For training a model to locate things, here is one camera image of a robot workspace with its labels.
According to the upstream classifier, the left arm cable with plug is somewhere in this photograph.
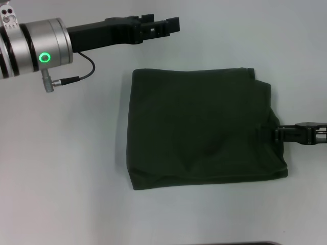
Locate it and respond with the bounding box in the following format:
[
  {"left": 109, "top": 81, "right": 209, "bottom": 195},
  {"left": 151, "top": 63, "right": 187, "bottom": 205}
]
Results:
[{"left": 41, "top": 51, "right": 96, "bottom": 93}]

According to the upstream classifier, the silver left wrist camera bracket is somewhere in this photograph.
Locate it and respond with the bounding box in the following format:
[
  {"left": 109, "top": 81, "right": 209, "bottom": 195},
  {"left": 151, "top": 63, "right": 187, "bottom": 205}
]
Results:
[{"left": 0, "top": 7, "right": 19, "bottom": 29}]

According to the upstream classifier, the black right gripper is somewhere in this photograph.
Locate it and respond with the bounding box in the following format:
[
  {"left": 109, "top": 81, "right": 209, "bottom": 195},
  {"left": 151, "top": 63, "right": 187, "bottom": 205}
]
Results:
[{"left": 274, "top": 121, "right": 327, "bottom": 146}]

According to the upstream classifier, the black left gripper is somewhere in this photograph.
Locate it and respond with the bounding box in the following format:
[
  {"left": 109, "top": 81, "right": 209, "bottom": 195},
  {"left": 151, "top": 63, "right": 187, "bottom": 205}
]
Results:
[{"left": 66, "top": 14, "right": 182, "bottom": 54}]

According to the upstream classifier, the dark green FREE T-shirt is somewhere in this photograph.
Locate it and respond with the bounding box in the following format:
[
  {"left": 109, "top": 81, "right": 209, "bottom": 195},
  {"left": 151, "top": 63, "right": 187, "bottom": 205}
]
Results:
[{"left": 126, "top": 66, "right": 290, "bottom": 191}]

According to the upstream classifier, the dark grey torso edge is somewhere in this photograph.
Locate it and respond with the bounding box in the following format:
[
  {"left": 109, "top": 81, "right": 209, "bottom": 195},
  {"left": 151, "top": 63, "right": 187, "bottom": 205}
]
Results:
[{"left": 245, "top": 241, "right": 291, "bottom": 245}]

